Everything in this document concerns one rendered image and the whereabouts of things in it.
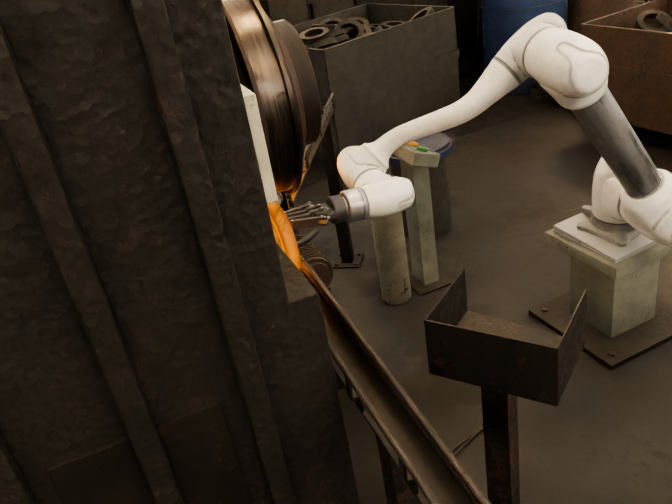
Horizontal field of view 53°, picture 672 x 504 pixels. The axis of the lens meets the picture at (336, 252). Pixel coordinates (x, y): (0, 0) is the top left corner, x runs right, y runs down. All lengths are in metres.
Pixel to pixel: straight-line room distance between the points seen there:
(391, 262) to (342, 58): 1.52
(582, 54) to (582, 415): 1.07
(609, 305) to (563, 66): 0.97
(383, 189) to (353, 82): 2.05
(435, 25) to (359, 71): 0.62
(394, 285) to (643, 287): 0.89
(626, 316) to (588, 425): 0.47
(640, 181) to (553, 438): 0.77
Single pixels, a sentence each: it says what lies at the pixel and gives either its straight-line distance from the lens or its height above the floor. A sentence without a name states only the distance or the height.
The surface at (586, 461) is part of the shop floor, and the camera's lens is 2.06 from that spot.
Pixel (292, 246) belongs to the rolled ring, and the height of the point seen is 0.77.
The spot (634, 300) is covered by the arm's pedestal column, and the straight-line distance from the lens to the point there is 2.44.
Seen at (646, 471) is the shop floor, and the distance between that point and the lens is 2.06.
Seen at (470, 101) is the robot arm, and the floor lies 0.94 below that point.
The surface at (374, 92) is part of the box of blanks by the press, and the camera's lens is 3.93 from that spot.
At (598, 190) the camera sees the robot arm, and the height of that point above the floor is 0.54.
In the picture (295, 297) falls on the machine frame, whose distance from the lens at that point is 1.19.
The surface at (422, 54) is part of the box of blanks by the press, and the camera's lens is 4.16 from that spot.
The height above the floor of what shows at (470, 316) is 0.61.
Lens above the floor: 1.50
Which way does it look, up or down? 29 degrees down
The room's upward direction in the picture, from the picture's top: 10 degrees counter-clockwise
